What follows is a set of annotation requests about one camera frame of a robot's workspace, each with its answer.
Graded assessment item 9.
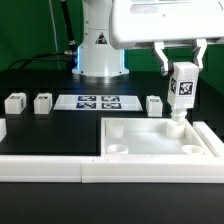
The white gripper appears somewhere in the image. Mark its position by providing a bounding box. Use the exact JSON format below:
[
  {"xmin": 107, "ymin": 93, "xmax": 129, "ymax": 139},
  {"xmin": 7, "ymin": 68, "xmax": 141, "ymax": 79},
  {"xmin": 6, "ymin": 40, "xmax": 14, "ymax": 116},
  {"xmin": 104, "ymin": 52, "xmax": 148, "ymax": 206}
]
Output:
[{"xmin": 109, "ymin": 0, "xmax": 224, "ymax": 76}]

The white square tabletop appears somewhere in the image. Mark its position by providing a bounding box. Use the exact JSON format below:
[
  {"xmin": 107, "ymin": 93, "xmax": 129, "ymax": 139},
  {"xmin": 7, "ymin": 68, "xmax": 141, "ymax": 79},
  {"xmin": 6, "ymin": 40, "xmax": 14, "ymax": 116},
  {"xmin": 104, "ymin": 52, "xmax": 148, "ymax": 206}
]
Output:
[{"xmin": 101, "ymin": 118, "xmax": 214, "ymax": 157}]

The white front fence bar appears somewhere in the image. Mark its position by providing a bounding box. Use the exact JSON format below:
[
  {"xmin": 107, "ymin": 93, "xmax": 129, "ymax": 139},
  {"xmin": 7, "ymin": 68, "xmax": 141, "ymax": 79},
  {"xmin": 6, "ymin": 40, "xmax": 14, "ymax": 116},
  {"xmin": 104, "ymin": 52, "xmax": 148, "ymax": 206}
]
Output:
[{"xmin": 0, "ymin": 156, "xmax": 224, "ymax": 183}]

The white sheet with markers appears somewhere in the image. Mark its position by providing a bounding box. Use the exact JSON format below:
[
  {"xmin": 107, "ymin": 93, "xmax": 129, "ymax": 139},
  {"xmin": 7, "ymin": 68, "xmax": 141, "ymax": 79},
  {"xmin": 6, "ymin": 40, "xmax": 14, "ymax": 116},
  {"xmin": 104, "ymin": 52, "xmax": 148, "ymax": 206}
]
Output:
[{"xmin": 54, "ymin": 95, "xmax": 142, "ymax": 111}]

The white left fence bar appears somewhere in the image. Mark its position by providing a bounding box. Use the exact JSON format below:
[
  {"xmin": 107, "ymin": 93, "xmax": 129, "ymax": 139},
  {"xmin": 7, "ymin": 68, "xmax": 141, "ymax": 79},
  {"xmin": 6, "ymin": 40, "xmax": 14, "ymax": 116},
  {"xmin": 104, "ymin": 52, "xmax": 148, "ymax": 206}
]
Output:
[{"xmin": 0, "ymin": 118, "xmax": 7, "ymax": 142}]

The black upright cable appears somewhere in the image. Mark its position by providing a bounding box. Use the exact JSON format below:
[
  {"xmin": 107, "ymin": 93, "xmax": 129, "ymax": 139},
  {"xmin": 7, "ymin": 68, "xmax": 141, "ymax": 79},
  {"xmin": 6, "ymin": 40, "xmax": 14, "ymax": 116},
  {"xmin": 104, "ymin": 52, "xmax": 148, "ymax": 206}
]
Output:
[{"xmin": 60, "ymin": 0, "xmax": 78, "ymax": 53}]

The black cable with connector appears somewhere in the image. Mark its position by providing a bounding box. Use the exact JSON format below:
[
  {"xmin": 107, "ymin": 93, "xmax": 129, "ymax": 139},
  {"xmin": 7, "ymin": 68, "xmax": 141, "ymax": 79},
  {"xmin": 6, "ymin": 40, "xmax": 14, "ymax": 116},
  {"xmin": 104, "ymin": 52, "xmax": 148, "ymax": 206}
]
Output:
[{"xmin": 7, "ymin": 50, "xmax": 79, "ymax": 70}]

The thin white cable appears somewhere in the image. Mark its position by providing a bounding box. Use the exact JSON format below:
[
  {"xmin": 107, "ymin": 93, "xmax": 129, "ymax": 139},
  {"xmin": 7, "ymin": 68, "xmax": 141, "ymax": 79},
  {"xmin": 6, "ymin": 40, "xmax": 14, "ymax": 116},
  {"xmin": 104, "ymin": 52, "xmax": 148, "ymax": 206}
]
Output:
[{"xmin": 48, "ymin": 0, "xmax": 62, "ymax": 71}]

